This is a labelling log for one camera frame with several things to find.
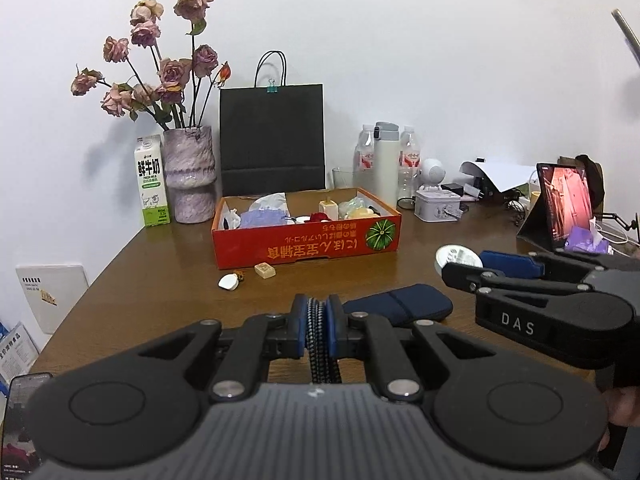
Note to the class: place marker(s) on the pale tin box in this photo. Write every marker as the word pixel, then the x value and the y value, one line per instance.
pixel 437 206

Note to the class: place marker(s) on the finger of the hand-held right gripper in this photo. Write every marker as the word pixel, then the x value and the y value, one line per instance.
pixel 510 262
pixel 462 275

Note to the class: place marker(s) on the black paper bag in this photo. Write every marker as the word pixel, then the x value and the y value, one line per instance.
pixel 272 140

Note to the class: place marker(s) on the metal lamp pole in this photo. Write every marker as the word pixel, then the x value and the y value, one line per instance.
pixel 627 35

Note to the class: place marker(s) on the clear water bottle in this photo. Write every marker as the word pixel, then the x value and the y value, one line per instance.
pixel 365 157
pixel 410 165

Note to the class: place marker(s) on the white earbud case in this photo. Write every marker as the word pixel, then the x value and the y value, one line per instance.
pixel 229 282

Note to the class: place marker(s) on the person's right hand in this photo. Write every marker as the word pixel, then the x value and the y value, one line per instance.
pixel 622 405

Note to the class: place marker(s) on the clear plastic wrap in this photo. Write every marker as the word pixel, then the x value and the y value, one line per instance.
pixel 231 220

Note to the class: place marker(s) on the white round lid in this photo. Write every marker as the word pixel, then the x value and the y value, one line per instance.
pixel 457 255

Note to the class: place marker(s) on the beige mahjong tile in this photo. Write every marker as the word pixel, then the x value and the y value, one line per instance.
pixel 265 270

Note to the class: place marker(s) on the red fabric rose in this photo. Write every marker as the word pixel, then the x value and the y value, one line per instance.
pixel 317 217

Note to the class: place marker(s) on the blue white packets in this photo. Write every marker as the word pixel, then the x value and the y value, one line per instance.
pixel 17 352

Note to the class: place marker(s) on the white charger block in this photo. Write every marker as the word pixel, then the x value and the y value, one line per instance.
pixel 328 209

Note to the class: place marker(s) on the white thermos bottle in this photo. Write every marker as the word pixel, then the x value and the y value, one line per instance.
pixel 386 165

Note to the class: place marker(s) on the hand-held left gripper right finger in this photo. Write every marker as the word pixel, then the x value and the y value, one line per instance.
pixel 334 327

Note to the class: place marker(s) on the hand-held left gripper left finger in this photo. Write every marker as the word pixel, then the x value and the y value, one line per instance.
pixel 299 327

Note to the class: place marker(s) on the green white milk carton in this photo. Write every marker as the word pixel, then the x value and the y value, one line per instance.
pixel 151 185

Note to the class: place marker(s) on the dark blue pouch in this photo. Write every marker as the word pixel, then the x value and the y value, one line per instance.
pixel 400 302

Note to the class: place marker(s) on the black power adapter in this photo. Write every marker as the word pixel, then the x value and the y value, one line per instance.
pixel 453 189

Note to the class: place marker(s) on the orange cardboard box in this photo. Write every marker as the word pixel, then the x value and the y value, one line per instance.
pixel 300 250

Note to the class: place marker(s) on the green binder clip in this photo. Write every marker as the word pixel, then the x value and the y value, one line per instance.
pixel 272 86

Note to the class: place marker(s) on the black smartphone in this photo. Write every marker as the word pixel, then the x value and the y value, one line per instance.
pixel 20 425

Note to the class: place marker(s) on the clear glass cup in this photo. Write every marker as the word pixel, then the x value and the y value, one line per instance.
pixel 342 178

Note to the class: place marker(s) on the brown wooden desktop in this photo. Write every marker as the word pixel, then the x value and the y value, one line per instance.
pixel 165 280

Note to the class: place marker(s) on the white paper sheet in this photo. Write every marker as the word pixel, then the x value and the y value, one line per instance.
pixel 500 175

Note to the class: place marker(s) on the white round speaker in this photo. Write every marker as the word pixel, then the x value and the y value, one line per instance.
pixel 432 175

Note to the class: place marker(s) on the purple cloth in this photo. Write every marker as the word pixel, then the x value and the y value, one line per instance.
pixel 262 218

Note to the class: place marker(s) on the white flat box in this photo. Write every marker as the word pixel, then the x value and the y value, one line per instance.
pixel 52 297

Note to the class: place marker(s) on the dried pink roses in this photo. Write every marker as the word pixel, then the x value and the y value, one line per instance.
pixel 155 75

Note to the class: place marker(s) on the tablet in black case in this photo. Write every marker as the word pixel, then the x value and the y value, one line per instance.
pixel 565 205

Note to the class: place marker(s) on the brown object behind tablet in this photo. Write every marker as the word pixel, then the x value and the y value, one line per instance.
pixel 592 180

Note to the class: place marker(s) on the purple ceramic vase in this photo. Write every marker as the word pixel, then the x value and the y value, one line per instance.
pixel 190 175

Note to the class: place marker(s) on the white yellow plush toy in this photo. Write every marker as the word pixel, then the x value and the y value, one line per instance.
pixel 357 207

